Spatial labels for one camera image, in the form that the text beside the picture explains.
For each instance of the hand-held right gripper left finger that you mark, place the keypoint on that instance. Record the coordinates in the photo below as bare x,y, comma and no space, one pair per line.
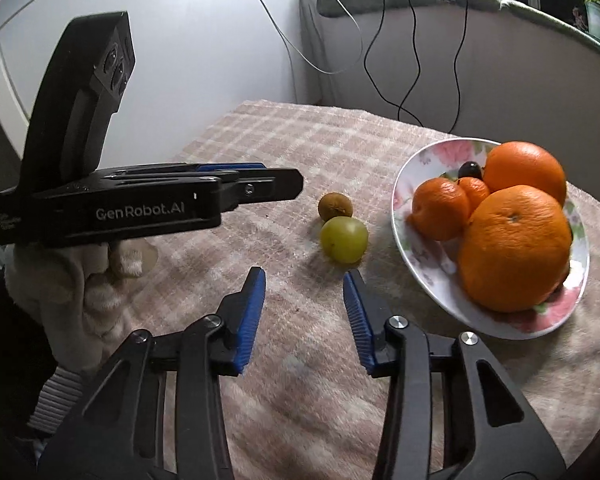
252,310

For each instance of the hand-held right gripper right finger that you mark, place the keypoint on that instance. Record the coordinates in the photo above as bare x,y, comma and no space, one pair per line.
357,320

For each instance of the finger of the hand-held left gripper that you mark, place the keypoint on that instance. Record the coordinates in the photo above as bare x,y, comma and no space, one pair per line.
270,184
230,166

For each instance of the brown kiwi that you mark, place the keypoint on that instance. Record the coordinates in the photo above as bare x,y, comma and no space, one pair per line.
334,205

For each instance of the green round fruit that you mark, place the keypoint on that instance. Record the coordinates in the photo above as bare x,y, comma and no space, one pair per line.
345,240

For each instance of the floral white plate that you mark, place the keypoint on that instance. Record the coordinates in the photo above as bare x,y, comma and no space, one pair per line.
420,260

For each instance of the large orange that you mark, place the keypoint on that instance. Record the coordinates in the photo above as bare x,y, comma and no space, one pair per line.
525,170
515,250

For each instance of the small mandarin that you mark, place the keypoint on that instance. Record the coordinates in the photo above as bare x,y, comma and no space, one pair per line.
475,192

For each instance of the person's left forearm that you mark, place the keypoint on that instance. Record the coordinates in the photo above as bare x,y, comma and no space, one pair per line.
55,400

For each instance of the person's left hand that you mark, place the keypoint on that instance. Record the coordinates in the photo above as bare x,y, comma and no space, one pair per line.
70,300

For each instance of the checkered pink tablecloth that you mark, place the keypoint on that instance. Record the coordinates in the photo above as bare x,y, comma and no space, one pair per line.
280,135

